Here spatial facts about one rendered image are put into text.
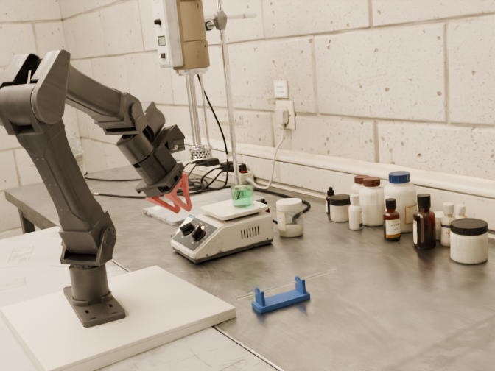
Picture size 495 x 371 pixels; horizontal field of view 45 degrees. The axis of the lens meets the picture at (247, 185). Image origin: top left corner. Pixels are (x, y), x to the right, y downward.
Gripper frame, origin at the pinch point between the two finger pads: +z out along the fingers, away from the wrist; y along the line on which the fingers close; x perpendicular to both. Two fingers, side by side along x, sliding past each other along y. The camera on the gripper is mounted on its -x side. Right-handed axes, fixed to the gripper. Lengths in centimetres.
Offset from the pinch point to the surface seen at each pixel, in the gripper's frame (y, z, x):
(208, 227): -1.4, 7.3, -1.2
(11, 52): 203, -27, -131
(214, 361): -29.9, 1.7, 35.7
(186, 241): 2.8, 7.3, 2.6
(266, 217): -9.8, 13.2, -9.3
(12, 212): 226, 42, -79
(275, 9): 7, -9, -78
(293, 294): -29.0, 11.4, 14.8
